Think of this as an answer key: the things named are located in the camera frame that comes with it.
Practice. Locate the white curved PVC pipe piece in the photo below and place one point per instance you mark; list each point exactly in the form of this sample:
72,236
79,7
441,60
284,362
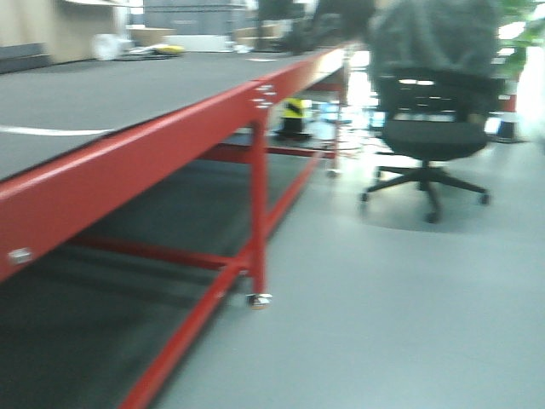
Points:
51,132

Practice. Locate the black office chair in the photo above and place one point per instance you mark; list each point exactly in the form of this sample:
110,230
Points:
433,116

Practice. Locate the yellow black striped post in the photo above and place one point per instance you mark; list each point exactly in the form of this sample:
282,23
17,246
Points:
294,113

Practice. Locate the red metal table frame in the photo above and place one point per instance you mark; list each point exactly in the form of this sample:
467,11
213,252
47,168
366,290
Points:
99,304

